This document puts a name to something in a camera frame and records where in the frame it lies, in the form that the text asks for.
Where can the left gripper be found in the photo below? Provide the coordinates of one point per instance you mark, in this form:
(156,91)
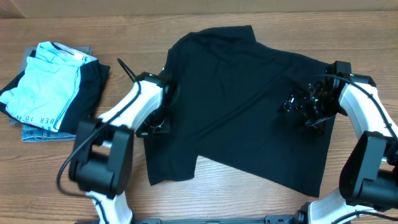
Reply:
(144,132)

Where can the black t-shirt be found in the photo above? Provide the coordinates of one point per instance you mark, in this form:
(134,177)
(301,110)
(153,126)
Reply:
(230,89)

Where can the folded blue jeans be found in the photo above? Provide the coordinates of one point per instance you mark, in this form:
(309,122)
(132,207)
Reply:
(32,134)

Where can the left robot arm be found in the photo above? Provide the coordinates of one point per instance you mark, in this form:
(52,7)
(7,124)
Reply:
(101,161)

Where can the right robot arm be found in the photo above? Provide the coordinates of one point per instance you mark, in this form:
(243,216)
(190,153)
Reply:
(368,180)

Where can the light blue folded t-shirt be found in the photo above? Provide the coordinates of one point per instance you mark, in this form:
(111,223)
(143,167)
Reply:
(50,83)

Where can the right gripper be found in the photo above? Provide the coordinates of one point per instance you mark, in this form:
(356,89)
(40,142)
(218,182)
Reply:
(298,106)

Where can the black folded garment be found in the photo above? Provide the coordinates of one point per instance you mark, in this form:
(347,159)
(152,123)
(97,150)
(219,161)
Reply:
(85,93)

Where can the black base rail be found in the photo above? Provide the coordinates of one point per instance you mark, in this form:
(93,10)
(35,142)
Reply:
(211,221)

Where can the grey folded garment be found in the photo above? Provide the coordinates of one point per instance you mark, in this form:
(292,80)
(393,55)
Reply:
(86,126)

